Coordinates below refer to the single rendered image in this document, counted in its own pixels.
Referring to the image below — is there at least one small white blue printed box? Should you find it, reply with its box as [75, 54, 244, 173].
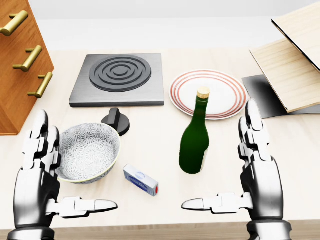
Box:
[122, 164, 160, 197]

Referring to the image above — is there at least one flat dark stove plate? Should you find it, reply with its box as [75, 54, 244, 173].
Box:
[69, 52, 165, 109]

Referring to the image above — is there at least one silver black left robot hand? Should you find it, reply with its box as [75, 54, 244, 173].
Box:
[13, 109, 118, 230]

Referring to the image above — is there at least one round black stove knob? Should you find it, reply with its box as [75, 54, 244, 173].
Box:
[100, 107, 131, 137]

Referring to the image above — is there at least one wooden cabinet with drawers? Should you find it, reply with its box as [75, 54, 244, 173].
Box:
[0, 0, 55, 136]

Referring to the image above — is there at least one wooden cabinet drawer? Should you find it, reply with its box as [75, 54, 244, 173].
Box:
[0, 0, 35, 80]
[0, 16, 48, 114]
[10, 47, 55, 133]

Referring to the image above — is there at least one pale wooden slat rack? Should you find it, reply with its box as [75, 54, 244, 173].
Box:
[241, 0, 320, 119]

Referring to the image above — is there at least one green corked glass bottle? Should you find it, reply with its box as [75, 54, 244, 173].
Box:
[178, 86, 211, 175]

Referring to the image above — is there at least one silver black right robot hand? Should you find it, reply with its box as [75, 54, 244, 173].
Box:
[181, 99, 285, 222]

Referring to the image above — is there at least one brass drawer handle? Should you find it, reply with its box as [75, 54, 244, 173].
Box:
[12, 45, 43, 73]
[27, 71, 54, 99]
[0, 10, 29, 37]

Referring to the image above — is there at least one white plate with red rings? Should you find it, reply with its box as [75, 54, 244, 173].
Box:
[169, 69, 250, 121]

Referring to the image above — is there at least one grey patterned bowl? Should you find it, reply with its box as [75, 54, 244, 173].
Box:
[55, 122, 122, 185]

